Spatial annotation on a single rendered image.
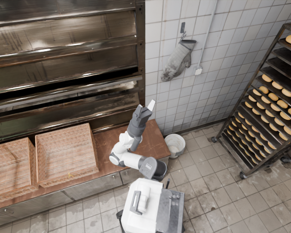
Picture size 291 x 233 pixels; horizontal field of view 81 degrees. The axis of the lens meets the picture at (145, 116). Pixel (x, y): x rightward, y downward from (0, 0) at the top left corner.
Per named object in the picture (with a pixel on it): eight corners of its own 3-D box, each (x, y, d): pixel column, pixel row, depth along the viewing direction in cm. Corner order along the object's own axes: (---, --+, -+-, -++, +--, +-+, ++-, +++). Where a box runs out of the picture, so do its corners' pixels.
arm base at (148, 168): (153, 159, 115) (168, 162, 108) (149, 180, 111) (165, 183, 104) (141, 155, 103) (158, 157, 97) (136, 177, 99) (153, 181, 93)
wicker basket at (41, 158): (46, 147, 198) (34, 134, 177) (94, 135, 209) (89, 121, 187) (43, 189, 169) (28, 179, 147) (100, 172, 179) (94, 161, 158)
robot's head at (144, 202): (150, 191, 87) (151, 186, 80) (146, 213, 81) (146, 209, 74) (138, 188, 88) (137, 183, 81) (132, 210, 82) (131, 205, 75)
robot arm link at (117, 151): (124, 135, 108) (114, 144, 123) (114, 145, 101) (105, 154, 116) (136, 146, 108) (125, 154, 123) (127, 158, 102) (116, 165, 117)
